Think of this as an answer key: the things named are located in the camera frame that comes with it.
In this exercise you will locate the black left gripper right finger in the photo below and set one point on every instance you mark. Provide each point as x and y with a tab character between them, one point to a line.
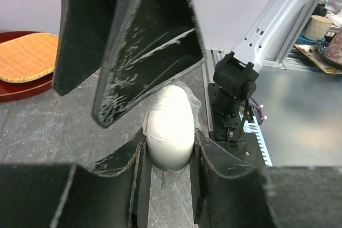
227	192

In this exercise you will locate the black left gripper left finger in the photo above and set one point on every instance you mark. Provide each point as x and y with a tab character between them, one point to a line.
113	192

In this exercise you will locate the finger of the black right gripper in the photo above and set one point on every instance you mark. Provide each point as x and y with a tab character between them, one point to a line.
84	28
151	43

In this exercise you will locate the white oval case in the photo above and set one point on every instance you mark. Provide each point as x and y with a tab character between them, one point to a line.
169	125

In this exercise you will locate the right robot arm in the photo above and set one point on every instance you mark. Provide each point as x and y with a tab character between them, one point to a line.
240	67

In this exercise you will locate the woven bamboo mat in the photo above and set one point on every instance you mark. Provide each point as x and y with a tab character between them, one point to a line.
28	58

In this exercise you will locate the dark red round tray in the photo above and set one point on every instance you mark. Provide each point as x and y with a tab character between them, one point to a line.
19	91

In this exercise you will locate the speckled grey cup outside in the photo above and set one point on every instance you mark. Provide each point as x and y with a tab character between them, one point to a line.
317	27

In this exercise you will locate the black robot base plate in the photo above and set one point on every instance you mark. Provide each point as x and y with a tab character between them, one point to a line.
235	153

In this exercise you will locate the slotted cable duct rail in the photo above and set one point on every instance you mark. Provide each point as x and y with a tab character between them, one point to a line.
255	128

